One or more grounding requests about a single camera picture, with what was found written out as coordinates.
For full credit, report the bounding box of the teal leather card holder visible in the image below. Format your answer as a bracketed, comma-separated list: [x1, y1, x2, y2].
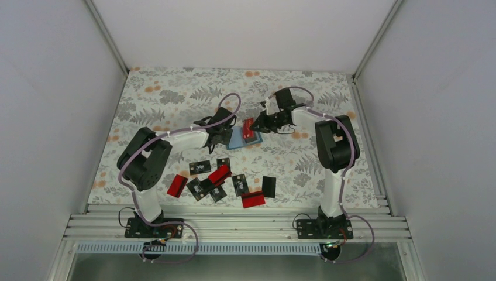
[226, 126, 263, 150]

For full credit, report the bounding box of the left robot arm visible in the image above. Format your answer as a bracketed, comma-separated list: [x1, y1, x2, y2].
[117, 107, 236, 237]

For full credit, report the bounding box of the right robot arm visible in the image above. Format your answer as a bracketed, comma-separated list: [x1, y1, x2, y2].
[250, 87, 360, 238]

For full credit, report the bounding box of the small black card top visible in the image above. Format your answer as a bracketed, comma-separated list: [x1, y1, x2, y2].
[216, 157, 231, 170]

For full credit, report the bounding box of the small black card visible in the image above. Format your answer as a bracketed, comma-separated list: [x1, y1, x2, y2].
[216, 157, 231, 170]
[231, 174, 250, 196]
[210, 186, 227, 203]

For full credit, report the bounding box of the red black card centre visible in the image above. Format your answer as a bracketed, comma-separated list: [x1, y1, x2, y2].
[208, 165, 232, 187]

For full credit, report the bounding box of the black vip card upper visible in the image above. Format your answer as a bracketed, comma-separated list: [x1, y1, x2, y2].
[189, 160, 212, 175]

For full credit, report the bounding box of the small black card middle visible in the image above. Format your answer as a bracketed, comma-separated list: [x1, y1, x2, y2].
[231, 174, 250, 196]

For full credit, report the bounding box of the black card lower left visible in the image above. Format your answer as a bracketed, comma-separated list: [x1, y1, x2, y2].
[186, 178, 215, 201]

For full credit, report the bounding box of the black card far right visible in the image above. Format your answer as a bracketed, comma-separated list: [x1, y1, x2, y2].
[262, 176, 277, 198]

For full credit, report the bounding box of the small black card bottom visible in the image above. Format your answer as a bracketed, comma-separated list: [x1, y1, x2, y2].
[210, 186, 227, 203]

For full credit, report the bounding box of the floral table mat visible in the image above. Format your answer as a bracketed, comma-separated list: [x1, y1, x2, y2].
[89, 67, 360, 208]

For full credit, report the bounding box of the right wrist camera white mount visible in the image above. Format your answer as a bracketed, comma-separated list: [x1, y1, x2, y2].
[260, 98, 278, 115]

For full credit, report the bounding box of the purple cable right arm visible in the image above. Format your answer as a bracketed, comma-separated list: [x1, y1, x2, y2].
[287, 85, 376, 234]

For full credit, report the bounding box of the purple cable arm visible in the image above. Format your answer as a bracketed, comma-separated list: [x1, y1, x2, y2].
[287, 85, 376, 234]
[118, 92, 243, 228]

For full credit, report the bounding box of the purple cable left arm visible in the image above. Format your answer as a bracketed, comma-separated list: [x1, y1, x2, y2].
[118, 92, 243, 228]

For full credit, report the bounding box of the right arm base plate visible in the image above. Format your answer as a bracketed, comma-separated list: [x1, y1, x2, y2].
[294, 219, 354, 240]

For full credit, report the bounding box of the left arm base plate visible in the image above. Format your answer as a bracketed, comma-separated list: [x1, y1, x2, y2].
[124, 217, 184, 239]

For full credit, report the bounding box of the perforated cable duct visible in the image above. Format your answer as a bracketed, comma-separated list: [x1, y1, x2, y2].
[76, 241, 338, 256]

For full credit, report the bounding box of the aluminium rail base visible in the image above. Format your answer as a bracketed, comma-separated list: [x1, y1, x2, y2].
[63, 204, 412, 242]

